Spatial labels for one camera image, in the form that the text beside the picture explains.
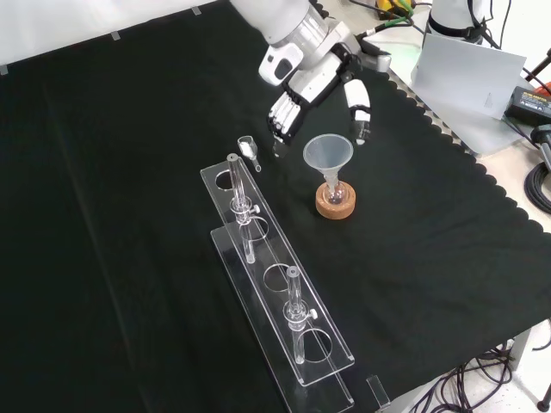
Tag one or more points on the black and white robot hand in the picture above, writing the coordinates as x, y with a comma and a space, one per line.
316, 79

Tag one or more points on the clear plastic funnel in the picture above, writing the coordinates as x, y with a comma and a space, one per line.
328, 151

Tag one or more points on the clear acrylic funnel stand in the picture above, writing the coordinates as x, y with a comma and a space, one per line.
269, 251

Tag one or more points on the yellow stop button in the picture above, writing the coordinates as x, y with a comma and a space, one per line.
389, 6

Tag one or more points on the small round-bottom glass flask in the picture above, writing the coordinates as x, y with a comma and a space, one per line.
335, 194

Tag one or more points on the pale grey board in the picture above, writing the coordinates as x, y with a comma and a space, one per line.
465, 77

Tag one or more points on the black power adapter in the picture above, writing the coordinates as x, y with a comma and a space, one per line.
529, 103

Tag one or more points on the black tripod leg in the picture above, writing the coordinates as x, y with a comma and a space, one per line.
538, 66

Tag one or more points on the black bench cloth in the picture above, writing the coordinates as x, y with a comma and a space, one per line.
129, 215

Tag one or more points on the small clear acrylic block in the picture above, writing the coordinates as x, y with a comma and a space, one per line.
378, 391

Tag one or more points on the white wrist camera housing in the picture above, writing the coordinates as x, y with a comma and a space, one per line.
280, 64

